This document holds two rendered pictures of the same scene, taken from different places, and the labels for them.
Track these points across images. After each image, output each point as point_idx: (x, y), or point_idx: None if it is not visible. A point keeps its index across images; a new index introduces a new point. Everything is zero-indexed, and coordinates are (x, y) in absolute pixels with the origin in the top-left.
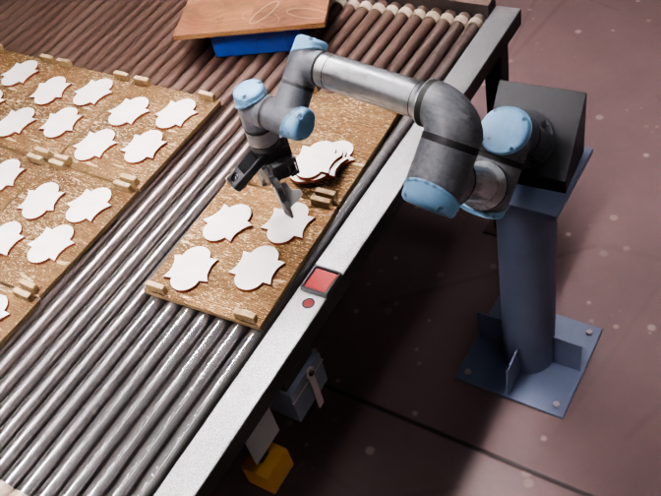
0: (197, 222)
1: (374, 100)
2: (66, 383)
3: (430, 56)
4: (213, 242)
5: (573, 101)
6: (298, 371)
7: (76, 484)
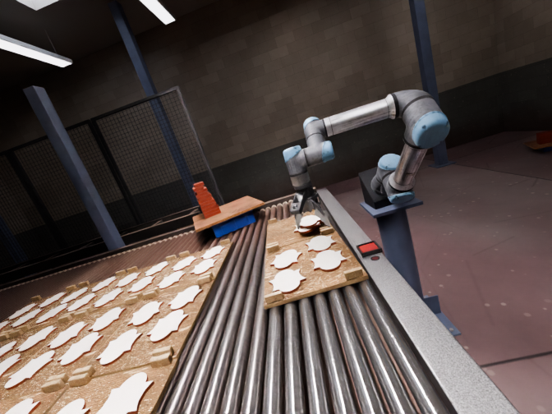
0: (266, 269)
1: (366, 116)
2: (250, 401)
3: None
4: (287, 267)
5: None
6: None
7: None
